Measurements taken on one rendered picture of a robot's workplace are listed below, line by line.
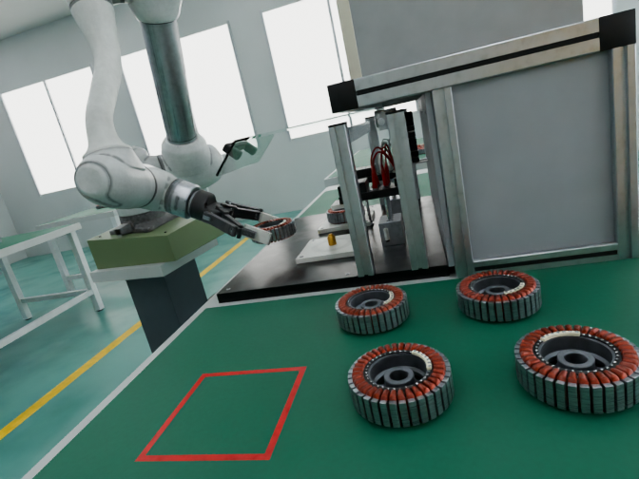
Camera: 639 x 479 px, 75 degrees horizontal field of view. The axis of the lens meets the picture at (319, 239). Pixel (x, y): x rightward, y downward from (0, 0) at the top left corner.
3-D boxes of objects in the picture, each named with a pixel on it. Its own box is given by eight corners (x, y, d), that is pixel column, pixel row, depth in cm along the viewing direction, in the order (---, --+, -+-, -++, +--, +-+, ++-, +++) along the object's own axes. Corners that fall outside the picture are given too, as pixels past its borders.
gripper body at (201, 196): (201, 213, 109) (233, 224, 108) (184, 220, 101) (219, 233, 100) (205, 185, 106) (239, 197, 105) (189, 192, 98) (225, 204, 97)
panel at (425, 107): (448, 266, 74) (422, 93, 66) (431, 194, 135) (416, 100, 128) (455, 265, 73) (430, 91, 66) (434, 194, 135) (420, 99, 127)
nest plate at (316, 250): (296, 264, 94) (295, 258, 94) (311, 243, 108) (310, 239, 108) (360, 255, 91) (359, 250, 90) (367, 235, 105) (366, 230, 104)
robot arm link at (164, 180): (178, 216, 110) (152, 216, 97) (125, 197, 111) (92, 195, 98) (189, 177, 109) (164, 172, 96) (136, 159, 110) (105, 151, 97)
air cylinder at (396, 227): (381, 246, 93) (377, 223, 92) (383, 237, 100) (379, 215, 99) (404, 243, 92) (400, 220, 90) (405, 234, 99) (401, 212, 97)
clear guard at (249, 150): (216, 177, 81) (207, 145, 79) (258, 162, 103) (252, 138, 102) (381, 142, 72) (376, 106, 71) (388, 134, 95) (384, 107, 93)
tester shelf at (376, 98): (332, 114, 69) (326, 86, 68) (369, 110, 132) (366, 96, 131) (636, 43, 58) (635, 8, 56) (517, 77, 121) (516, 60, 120)
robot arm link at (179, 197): (162, 217, 101) (183, 224, 101) (167, 182, 98) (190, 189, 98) (181, 208, 110) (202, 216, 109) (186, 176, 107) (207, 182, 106)
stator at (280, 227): (245, 247, 98) (242, 232, 97) (261, 234, 109) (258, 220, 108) (289, 240, 95) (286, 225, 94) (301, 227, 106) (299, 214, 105)
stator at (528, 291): (442, 310, 63) (439, 287, 62) (492, 283, 68) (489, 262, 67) (508, 333, 53) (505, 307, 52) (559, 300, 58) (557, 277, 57)
